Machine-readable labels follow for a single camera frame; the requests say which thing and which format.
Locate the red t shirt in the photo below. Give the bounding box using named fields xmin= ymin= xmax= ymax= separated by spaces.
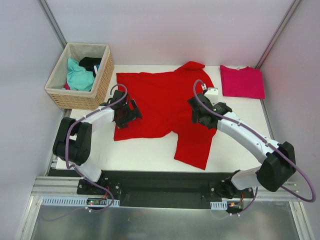
xmin=113 ymin=61 xmax=216 ymax=170

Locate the magenta t shirt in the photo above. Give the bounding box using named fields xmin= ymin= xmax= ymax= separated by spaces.
xmin=220 ymin=65 xmax=266 ymax=100

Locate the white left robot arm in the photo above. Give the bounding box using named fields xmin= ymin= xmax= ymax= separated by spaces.
xmin=52 ymin=90 xmax=143 ymax=195

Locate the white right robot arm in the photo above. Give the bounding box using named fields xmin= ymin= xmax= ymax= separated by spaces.
xmin=188 ymin=93 xmax=296 ymax=199

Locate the wicker laundry basket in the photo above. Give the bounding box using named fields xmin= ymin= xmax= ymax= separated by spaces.
xmin=44 ymin=42 xmax=114 ymax=110

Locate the teal t shirt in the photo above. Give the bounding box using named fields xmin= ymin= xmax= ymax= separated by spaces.
xmin=66 ymin=58 xmax=95 ymax=92

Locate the black printed t shirt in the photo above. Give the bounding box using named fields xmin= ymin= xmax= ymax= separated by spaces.
xmin=78 ymin=56 xmax=102 ymax=77

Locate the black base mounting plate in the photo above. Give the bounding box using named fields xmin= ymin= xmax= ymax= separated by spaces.
xmin=76 ymin=170 xmax=256 ymax=210

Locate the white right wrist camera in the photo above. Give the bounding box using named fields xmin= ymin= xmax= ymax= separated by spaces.
xmin=204 ymin=87 xmax=219 ymax=105

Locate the right slotted cable duct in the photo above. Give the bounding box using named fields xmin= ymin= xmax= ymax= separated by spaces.
xmin=210 ymin=201 xmax=228 ymax=211

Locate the slotted cable duct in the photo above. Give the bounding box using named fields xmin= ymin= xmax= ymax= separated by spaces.
xmin=42 ymin=196 xmax=120 ymax=208
xmin=210 ymin=201 xmax=228 ymax=211

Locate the aluminium frame rail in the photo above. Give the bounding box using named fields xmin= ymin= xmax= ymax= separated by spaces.
xmin=31 ymin=176 xmax=300 ymax=202

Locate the left slotted cable duct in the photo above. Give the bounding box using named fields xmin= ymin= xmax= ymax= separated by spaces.
xmin=42 ymin=196 xmax=120 ymax=208

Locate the left aluminium corner post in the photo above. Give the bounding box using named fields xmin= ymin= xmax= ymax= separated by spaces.
xmin=37 ymin=0 xmax=68 ymax=49

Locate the aluminium corner post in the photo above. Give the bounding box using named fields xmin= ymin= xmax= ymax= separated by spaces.
xmin=37 ymin=0 xmax=68 ymax=49
xmin=255 ymin=0 xmax=304 ymax=69

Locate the right aluminium corner post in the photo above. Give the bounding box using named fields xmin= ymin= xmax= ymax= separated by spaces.
xmin=255 ymin=0 xmax=304 ymax=69

